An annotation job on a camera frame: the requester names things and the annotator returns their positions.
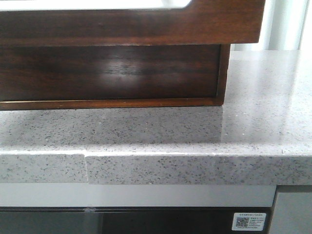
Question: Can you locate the wooden drawer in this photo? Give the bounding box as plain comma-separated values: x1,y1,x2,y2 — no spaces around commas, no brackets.
0,44,222,102
0,0,265,46

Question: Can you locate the white pleated curtain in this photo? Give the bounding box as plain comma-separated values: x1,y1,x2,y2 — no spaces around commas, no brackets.
231,0,312,51

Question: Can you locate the white QR code sticker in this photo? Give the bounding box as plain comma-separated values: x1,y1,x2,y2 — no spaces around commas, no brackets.
232,213,267,231

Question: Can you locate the dark wooden drawer cabinet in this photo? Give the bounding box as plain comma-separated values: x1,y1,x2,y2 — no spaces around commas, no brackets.
0,43,231,111

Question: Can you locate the grey cabinet panel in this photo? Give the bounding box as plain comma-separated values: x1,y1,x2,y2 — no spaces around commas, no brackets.
269,185,312,234

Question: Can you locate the dark glass appliance door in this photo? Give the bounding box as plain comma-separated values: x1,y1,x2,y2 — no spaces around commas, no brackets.
0,207,272,234

